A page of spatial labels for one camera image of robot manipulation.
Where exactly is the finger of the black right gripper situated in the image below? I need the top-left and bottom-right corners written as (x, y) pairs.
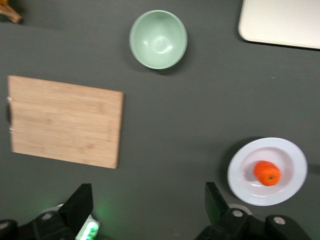
top-left (308, 163), bottom-right (320, 176)

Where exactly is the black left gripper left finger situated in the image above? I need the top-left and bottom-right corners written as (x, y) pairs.
top-left (32, 183), bottom-right (94, 240)

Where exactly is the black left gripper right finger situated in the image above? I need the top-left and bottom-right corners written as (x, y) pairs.
top-left (197, 181), bottom-right (251, 240)

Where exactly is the white round plate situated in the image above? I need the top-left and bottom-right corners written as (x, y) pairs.
top-left (226, 137), bottom-right (309, 207)

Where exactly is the orange fruit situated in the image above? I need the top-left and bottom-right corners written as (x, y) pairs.
top-left (253, 160), bottom-right (281, 187)

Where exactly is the wooden cutting board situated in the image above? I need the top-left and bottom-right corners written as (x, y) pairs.
top-left (6, 75), bottom-right (125, 170)

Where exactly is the cream tray with bear print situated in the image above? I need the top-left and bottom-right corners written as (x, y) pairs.
top-left (237, 0), bottom-right (320, 50)

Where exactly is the pale green bowl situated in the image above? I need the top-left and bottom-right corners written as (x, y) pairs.
top-left (129, 9), bottom-right (188, 70)

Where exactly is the wooden peg drying rack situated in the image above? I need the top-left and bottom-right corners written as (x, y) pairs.
top-left (0, 0), bottom-right (24, 24)

